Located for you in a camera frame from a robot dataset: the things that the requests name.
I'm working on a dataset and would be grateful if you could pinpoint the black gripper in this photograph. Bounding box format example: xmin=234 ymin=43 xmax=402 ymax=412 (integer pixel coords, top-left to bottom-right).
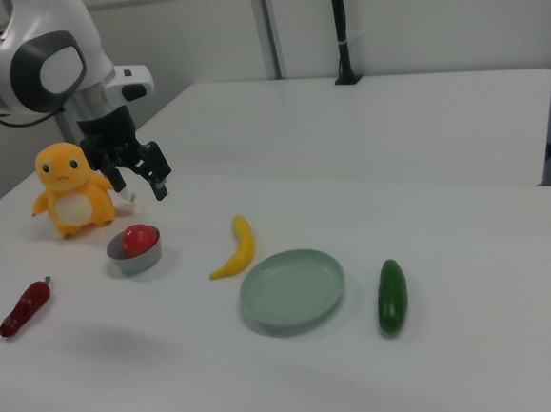
xmin=75 ymin=102 xmax=175 ymax=208

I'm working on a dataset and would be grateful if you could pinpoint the green plastic plate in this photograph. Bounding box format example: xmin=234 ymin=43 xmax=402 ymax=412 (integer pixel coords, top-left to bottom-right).
xmin=235 ymin=245 xmax=350 ymax=333

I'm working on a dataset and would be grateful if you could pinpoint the red tomato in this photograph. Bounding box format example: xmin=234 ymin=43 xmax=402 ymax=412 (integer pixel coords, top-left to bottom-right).
xmin=121 ymin=222 xmax=161 ymax=258

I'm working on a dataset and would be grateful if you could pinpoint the orange plush toy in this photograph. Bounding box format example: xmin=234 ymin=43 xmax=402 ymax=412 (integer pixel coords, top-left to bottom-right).
xmin=26 ymin=136 xmax=145 ymax=242

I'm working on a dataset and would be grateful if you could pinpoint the grey metal bowl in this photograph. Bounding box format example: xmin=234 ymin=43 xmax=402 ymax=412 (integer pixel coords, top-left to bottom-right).
xmin=104 ymin=226 xmax=165 ymax=277

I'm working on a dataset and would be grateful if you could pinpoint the yellow banana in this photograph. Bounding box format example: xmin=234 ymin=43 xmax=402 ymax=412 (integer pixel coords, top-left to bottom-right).
xmin=204 ymin=212 xmax=259 ymax=282

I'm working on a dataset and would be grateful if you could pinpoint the red chili pepper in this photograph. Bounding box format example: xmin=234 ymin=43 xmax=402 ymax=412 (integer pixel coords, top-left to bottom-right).
xmin=0 ymin=275 xmax=57 ymax=340

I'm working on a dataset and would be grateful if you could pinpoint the green cucumber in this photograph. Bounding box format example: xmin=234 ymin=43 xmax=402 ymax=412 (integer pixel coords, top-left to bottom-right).
xmin=373 ymin=257 xmax=411 ymax=337

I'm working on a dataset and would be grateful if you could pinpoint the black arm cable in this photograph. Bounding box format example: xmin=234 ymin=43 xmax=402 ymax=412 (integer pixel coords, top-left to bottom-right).
xmin=0 ymin=101 xmax=68 ymax=130

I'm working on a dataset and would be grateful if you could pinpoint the black camera stand pole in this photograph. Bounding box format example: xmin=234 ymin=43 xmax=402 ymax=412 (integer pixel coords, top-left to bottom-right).
xmin=327 ymin=0 xmax=364 ymax=87

